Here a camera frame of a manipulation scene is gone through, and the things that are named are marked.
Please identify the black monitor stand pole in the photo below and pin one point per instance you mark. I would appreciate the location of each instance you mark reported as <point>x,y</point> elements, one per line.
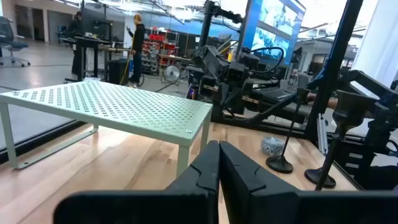
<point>206,25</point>

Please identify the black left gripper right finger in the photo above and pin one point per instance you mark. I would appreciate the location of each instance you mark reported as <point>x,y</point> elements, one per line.
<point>255,205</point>

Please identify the black operator desk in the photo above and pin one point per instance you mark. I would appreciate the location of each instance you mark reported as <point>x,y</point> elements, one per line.
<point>295,110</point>

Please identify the pale green perforated metal shelf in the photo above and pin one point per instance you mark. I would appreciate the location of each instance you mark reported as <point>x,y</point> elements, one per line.
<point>124,109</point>

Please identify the black keyboard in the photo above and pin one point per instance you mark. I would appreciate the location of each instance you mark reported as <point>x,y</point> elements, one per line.
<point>273,94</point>

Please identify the black waste bin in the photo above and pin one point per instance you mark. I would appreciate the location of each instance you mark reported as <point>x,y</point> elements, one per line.
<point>118,71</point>

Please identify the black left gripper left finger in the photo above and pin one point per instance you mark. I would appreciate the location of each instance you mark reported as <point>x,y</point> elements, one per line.
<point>186,205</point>

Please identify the silver aluminium extrusion bar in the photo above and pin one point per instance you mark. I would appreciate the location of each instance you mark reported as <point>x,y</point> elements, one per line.
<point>321,133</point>

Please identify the large blue lit monitor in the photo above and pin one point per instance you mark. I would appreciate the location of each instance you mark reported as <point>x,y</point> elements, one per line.
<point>273,31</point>

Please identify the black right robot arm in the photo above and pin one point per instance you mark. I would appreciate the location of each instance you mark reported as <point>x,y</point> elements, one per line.
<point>211,62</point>

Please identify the black computer monitor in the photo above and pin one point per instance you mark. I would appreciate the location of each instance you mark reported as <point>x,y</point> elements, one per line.
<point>93,21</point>

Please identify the dark mesh office chair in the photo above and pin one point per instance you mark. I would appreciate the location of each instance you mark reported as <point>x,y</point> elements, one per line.
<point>14,45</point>

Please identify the round floor fan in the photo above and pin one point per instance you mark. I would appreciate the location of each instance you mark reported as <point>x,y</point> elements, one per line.
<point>172,73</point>

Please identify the person's hand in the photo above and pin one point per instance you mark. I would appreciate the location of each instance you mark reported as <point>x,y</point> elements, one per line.
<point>331,103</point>

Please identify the red parts bin rack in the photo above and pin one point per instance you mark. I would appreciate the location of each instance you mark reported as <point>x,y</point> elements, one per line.
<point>155,46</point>

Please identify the black standing desk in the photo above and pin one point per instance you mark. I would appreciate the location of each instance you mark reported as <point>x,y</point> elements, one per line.
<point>90,41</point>

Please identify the person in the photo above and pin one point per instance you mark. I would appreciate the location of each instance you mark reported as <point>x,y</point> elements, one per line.
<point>137,40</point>
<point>74,28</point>

